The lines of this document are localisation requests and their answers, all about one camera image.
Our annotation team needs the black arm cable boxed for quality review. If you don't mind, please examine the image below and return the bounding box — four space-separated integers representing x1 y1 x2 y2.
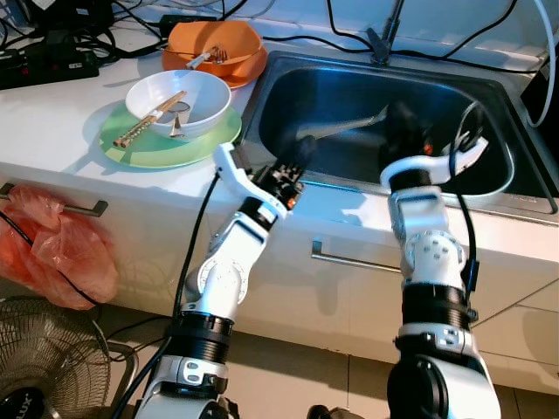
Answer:
444 100 490 302
109 170 221 419

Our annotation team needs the thin black cable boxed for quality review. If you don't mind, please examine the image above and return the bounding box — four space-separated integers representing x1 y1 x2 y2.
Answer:
0 208 104 308

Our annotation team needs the light metal utensil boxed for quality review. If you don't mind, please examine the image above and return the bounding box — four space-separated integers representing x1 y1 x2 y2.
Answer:
185 44 230 71

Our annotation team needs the left robot leg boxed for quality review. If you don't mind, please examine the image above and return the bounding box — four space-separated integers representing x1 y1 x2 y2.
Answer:
208 397 244 419

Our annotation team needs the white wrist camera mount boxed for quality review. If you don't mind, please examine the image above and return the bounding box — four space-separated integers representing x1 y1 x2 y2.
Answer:
379 134 490 189
213 141 291 221

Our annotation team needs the steel kitchen sink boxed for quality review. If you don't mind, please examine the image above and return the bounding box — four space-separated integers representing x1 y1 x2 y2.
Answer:
234 50 559 221

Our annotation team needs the steel drawer handle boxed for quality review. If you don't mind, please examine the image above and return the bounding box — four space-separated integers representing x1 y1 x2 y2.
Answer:
310 238 404 275
0 181 110 219

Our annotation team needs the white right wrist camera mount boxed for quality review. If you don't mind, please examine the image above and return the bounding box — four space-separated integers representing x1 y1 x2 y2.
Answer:
379 134 490 189

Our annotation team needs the black faucet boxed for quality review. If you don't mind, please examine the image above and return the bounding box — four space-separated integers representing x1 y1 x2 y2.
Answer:
365 0 408 67

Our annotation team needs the white cabinet door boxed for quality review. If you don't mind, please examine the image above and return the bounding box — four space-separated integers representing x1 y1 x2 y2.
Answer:
231 201 549 385
0 170 263 367

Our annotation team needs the orange plate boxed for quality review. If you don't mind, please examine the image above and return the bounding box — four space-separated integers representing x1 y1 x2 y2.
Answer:
161 45 269 91

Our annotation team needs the small black power strip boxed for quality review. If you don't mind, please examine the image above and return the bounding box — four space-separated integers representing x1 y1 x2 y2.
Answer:
157 10 219 29

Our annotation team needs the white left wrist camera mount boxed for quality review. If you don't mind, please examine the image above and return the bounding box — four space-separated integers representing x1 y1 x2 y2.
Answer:
213 141 291 221

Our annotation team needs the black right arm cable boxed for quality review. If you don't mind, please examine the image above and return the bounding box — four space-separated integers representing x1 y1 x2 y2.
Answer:
444 100 490 302

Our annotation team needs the black power adapter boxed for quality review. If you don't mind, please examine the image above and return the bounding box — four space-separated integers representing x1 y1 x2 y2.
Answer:
31 0 116 43

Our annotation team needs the red plastic bag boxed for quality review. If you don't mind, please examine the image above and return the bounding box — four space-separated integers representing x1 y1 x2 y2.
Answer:
0 184 120 312

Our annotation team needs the right robot leg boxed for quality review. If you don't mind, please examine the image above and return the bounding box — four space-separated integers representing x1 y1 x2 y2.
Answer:
306 403 352 419

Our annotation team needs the orange bowl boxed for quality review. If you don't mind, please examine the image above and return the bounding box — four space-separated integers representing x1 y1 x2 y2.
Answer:
166 19 263 67

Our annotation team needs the long black power strip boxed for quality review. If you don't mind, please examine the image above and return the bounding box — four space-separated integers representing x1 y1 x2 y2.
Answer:
0 39 101 92

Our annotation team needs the white bowl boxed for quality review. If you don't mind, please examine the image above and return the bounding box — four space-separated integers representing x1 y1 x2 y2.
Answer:
125 69 234 141

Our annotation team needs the green plate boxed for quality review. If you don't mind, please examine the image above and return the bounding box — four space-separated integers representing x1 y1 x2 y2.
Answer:
98 100 244 171

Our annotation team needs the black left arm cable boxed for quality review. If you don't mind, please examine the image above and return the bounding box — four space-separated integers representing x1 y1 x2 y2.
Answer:
109 170 221 419

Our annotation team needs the black appliance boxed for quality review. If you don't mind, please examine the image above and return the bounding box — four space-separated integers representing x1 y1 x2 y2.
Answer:
522 63 559 167

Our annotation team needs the robot leg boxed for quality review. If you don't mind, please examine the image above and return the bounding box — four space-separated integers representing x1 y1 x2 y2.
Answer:
306 403 352 419
208 397 244 419

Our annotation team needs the long metal spoon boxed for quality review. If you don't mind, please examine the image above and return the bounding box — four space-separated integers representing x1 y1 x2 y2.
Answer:
295 106 390 143

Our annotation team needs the black power cable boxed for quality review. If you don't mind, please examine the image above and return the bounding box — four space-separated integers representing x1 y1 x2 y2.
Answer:
391 0 521 62

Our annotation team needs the wire cage floor fan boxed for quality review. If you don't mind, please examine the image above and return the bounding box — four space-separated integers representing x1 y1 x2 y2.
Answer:
0 295 141 419

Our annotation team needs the short metal spoon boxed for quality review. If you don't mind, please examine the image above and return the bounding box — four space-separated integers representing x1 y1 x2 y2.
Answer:
164 100 195 139

